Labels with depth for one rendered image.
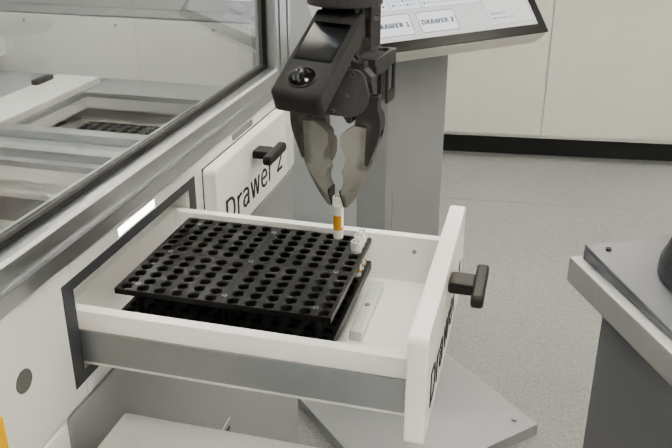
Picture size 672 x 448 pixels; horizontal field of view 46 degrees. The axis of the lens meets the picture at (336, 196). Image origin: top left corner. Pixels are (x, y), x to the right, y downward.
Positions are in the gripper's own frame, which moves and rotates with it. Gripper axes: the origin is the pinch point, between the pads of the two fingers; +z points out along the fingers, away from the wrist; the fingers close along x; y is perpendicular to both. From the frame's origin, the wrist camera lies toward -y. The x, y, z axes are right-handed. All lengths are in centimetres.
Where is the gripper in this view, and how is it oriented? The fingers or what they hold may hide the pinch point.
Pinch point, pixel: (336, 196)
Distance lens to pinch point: 78.4
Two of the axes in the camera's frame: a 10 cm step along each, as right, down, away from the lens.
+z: 0.0, 9.2, 3.9
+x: -9.2, -1.5, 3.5
